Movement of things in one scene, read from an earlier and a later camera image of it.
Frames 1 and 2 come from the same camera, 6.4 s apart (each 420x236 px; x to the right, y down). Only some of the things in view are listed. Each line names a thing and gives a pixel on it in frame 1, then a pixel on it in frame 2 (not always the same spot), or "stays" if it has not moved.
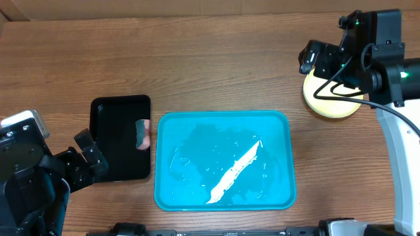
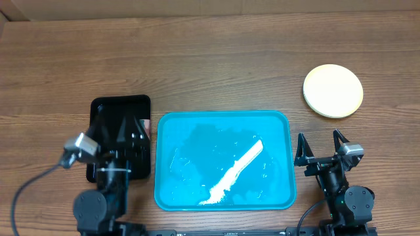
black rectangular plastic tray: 113,127 stays
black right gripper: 325,52 -> 305,157
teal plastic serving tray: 225,160 stays
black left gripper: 73,160 -> 135,145
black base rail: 131,229 stays
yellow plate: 330,108 stays
